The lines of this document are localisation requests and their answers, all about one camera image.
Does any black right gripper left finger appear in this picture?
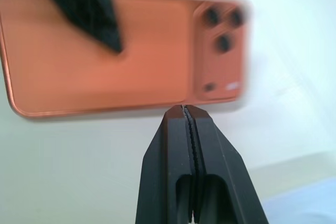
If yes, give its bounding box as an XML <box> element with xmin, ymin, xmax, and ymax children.
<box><xmin>135</xmin><ymin>105</ymin><xmax>194</xmax><ymax>224</ymax></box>

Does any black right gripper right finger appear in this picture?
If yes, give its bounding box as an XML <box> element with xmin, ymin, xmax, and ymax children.
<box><xmin>184</xmin><ymin>105</ymin><xmax>269</xmax><ymax>224</ymax></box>

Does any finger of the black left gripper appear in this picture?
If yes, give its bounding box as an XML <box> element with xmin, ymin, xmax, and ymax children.
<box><xmin>27</xmin><ymin>0</ymin><xmax>123</xmax><ymax>55</ymax></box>

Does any orange smartphone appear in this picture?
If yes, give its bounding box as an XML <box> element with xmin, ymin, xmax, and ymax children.
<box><xmin>0</xmin><ymin>0</ymin><xmax>254</xmax><ymax>122</ymax></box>

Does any white phone box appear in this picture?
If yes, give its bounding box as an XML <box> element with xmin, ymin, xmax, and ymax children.
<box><xmin>0</xmin><ymin>0</ymin><xmax>336</xmax><ymax>224</ymax></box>

